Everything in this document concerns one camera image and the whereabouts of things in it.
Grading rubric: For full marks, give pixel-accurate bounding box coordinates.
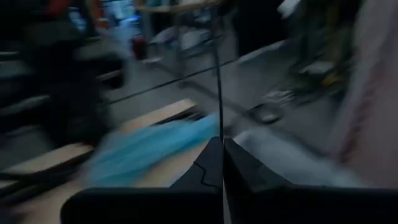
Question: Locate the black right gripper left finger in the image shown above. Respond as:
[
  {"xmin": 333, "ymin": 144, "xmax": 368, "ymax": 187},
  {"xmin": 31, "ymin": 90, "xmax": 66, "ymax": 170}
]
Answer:
[{"xmin": 169, "ymin": 136, "xmax": 224, "ymax": 191}]

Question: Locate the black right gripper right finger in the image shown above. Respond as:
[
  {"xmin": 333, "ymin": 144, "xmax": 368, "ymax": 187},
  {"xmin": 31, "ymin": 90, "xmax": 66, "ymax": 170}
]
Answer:
[{"xmin": 223, "ymin": 138, "xmax": 295, "ymax": 191}]

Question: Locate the blue plastic bag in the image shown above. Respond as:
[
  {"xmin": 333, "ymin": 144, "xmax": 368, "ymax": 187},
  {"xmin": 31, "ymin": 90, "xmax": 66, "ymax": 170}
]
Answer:
[{"xmin": 82, "ymin": 112, "xmax": 220, "ymax": 187}]

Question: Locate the pink chevron blanket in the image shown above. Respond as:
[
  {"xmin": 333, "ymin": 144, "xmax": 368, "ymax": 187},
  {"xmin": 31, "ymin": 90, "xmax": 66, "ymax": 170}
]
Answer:
[{"xmin": 326, "ymin": 0, "xmax": 398, "ymax": 190}]

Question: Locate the black hanging cable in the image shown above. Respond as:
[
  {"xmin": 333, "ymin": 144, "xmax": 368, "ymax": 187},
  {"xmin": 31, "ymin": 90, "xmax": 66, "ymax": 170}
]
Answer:
[{"xmin": 212, "ymin": 6, "xmax": 224, "ymax": 141}]

